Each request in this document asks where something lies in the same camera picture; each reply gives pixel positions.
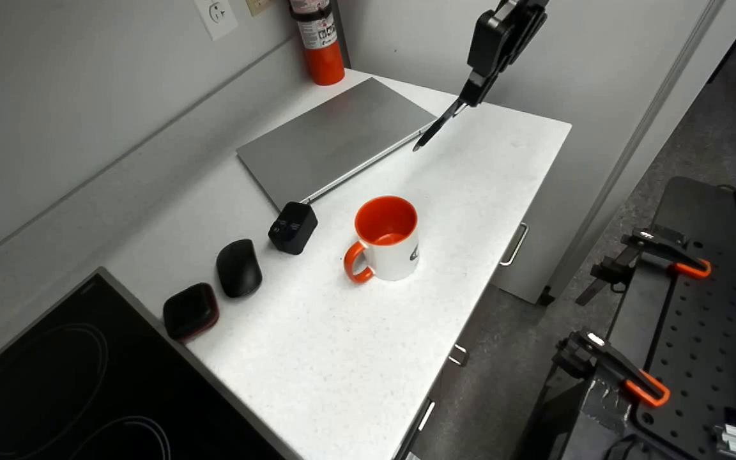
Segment white mug with orange inside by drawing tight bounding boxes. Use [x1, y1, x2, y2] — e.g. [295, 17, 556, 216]
[340, 194, 424, 288]

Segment beige wall switch plate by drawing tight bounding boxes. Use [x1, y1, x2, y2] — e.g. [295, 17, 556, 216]
[242, 0, 279, 21]

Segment black pen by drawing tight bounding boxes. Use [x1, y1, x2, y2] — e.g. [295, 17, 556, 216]
[409, 95, 467, 153]

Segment black clamp with orange handle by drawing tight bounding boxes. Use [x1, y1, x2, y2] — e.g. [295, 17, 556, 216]
[587, 225, 716, 288]
[551, 326, 674, 412]

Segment black glass cooktop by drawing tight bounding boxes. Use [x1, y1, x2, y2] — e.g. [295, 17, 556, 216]
[0, 265, 304, 460]

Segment black perforated work table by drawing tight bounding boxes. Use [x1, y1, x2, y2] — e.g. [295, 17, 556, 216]
[516, 174, 736, 460]

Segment white wall outlet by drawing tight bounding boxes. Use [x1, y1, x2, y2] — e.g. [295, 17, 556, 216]
[192, 0, 239, 44]

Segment black rounded case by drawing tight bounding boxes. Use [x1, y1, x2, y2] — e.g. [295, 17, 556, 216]
[161, 281, 221, 341]

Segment red fire extinguisher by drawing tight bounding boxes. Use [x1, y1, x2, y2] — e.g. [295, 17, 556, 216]
[283, 0, 349, 90]

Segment grey wall corner trim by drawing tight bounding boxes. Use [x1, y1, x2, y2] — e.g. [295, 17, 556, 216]
[545, 0, 730, 300]

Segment black cylindrical object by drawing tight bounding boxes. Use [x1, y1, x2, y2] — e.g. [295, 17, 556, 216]
[214, 238, 265, 300]

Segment grey closed laptop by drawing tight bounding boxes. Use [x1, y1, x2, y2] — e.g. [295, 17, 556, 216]
[235, 73, 438, 214]

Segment black cube device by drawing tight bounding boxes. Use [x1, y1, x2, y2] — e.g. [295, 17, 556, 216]
[265, 199, 322, 258]

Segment silver drawer handle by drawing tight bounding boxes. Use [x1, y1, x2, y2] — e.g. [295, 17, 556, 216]
[497, 219, 530, 271]
[410, 396, 438, 437]

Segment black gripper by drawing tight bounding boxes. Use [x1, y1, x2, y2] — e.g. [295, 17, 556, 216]
[456, 0, 551, 107]

